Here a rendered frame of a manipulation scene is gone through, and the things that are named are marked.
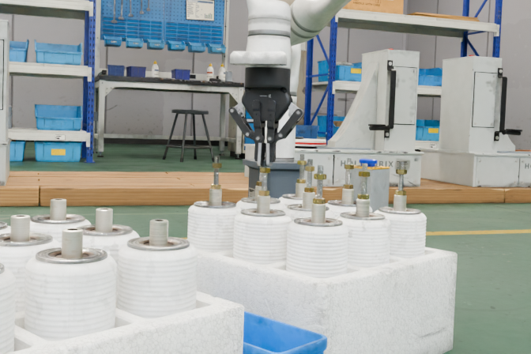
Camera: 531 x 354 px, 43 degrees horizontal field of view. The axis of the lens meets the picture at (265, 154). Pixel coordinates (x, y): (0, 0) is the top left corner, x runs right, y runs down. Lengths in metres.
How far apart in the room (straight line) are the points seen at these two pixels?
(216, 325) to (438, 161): 3.41
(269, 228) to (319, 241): 0.11
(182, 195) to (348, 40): 7.68
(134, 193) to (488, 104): 2.02
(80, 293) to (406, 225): 0.65
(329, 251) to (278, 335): 0.14
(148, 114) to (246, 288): 8.57
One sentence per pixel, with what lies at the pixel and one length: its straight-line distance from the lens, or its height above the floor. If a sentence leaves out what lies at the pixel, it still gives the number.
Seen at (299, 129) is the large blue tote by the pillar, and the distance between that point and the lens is 5.84.
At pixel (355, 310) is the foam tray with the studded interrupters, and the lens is 1.04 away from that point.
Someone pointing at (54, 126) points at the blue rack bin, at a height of 0.28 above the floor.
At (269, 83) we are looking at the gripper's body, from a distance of 1.09.
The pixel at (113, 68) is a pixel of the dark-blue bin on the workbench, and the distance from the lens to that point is 6.63.
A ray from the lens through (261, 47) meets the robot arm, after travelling 1.10.
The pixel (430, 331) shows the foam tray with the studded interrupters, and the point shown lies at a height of 0.05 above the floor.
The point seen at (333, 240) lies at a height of 0.23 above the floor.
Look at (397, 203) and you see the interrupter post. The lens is 1.24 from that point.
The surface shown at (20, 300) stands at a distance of 0.85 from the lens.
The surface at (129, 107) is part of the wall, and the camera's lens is 9.55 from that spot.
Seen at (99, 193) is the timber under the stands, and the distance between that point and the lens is 3.08.
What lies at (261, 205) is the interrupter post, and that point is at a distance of 1.12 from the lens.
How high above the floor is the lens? 0.41
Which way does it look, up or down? 3 degrees down
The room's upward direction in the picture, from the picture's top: 2 degrees clockwise
